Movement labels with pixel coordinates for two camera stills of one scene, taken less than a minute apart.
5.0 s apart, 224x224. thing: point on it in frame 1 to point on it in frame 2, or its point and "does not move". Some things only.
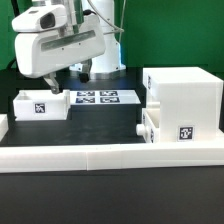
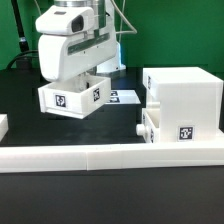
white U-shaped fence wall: (207, 151) does not move
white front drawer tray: (150, 125) does not move
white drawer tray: (42, 105) to (64, 99)
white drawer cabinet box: (189, 100) does not move
